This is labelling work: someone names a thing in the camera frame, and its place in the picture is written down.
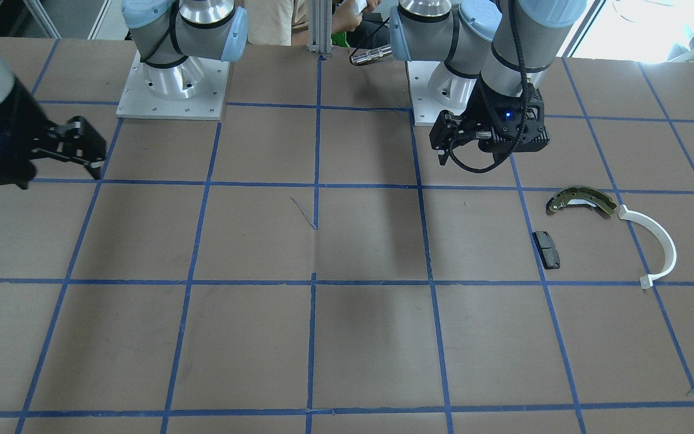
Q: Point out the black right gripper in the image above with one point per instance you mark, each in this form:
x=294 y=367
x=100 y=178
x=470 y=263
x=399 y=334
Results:
x=17 y=123

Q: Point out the green brake shoe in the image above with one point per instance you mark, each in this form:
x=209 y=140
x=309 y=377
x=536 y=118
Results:
x=581 y=195

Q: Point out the person in beige shirt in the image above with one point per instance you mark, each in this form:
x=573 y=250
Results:
x=285 y=23

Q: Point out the aluminium frame post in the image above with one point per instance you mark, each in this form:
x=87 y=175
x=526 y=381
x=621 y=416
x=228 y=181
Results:
x=319 y=27

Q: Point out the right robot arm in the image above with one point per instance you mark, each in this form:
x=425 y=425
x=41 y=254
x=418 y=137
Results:
x=171 y=37

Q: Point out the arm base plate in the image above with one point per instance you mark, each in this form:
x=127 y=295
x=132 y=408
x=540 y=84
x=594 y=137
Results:
x=194 y=90
x=433 y=88

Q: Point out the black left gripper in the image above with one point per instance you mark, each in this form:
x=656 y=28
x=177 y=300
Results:
x=481 y=110

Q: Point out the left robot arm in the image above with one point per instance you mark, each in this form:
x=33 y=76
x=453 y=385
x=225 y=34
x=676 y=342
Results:
x=501 y=49

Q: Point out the dark grey brake pad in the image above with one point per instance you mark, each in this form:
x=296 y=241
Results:
x=547 y=250

